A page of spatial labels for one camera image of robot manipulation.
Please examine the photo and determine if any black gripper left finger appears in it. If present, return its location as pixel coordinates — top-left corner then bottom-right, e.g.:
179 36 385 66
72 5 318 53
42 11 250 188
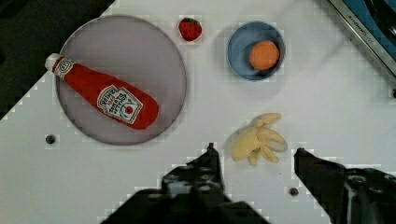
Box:
101 144 270 224

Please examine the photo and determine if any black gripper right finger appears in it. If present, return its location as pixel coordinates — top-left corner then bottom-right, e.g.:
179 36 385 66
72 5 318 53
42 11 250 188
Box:
294 147 396 224

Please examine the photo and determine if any red plush ketchup bottle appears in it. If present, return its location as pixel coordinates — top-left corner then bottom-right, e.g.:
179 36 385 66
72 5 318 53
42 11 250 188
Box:
45 53 160 130

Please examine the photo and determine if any grey round plate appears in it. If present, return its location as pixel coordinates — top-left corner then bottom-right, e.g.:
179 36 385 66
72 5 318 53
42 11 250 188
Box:
56 15 188 146

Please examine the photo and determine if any orange ball toy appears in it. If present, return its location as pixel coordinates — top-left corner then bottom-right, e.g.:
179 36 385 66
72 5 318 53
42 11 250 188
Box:
249 41 280 70

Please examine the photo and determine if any blue bowl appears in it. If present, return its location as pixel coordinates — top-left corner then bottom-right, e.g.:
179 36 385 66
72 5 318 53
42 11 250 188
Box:
226 21 286 82

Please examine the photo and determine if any small red strawberry toy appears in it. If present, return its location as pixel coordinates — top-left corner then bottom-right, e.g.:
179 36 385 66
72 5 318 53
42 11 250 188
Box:
178 18 203 42

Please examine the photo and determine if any black toaster oven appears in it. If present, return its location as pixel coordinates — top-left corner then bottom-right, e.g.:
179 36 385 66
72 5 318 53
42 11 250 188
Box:
325 0 396 77

